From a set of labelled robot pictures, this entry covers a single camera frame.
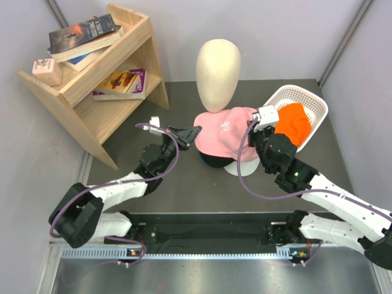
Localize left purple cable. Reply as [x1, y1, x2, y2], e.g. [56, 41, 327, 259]
[49, 122, 180, 267]

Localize white perforated basket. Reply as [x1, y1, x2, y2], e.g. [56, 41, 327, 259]
[263, 85, 328, 152]

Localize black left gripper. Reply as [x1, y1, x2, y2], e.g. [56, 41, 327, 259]
[158, 126, 200, 174]

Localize beige mannequin head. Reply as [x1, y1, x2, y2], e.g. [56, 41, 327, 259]
[196, 39, 241, 113]

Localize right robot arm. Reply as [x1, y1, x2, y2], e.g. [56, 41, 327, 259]
[245, 126, 391, 270]

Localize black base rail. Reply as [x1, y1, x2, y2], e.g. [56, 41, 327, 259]
[117, 212, 309, 254]

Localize pink power adapter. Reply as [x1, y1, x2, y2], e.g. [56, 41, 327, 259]
[32, 58, 63, 87]

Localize orange cap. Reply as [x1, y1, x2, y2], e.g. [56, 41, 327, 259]
[275, 103, 311, 148]

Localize blue cover book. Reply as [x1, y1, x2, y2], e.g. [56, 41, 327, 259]
[64, 48, 106, 72]

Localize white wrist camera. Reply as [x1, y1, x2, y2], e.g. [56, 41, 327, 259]
[252, 105, 279, 132]
[143, 116, 165, 136]

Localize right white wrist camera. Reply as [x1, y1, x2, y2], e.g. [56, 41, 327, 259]
[252, 105, 279, 132]

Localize white slotted cable duct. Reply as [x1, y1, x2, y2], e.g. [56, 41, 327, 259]
[61, 246, 311, 261]

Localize dark cover paperback book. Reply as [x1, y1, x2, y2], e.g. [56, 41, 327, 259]
[47, 14, 124, 62]

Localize light pink cap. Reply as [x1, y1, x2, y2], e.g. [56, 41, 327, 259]
[194, 107, 256, 160]

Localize blue cap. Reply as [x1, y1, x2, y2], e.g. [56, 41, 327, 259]
[200, 153, 221, 168]

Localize wooden shelf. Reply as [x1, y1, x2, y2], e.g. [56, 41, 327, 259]
[17, 3, 170, 169]

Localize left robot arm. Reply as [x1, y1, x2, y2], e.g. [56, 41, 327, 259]
[48, 123, 202, 248]

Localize orange purple book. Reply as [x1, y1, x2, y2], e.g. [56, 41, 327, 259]
[92, 69, 147, 101]

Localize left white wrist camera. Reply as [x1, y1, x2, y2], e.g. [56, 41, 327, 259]
[143, 116, 165, 136]

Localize black cap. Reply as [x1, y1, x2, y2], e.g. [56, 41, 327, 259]
[199, 152, 235, 168]

